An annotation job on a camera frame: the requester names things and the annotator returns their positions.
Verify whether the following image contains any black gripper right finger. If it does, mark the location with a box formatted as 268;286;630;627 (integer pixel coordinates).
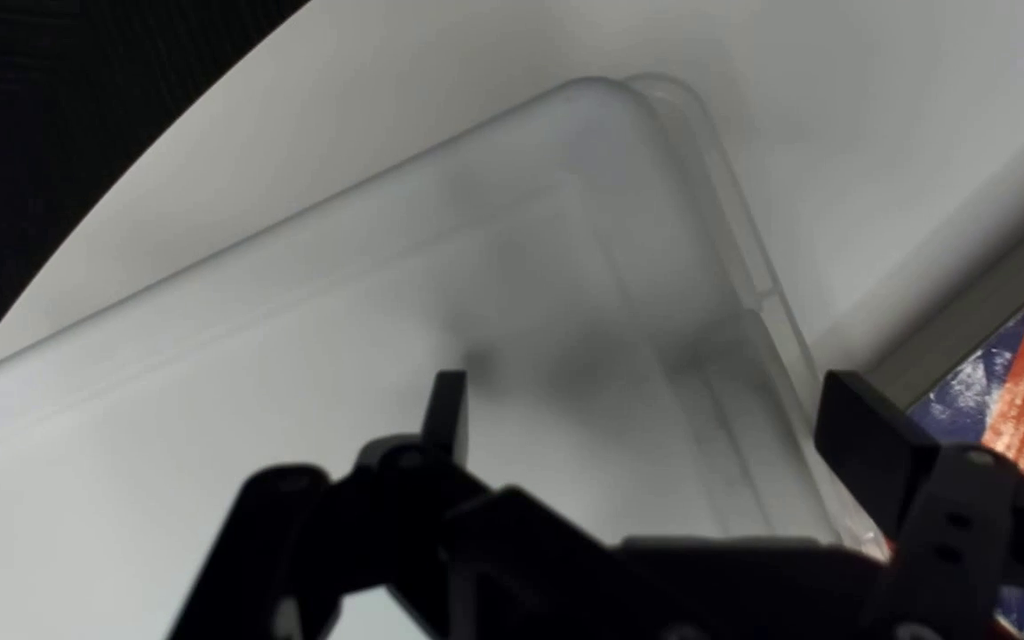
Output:
815;369;1024;640

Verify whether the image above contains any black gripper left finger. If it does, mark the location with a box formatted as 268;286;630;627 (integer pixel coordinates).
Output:
169;368;562;640

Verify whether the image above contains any clear plastic container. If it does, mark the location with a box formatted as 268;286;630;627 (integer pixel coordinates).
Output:
0;74;882;640

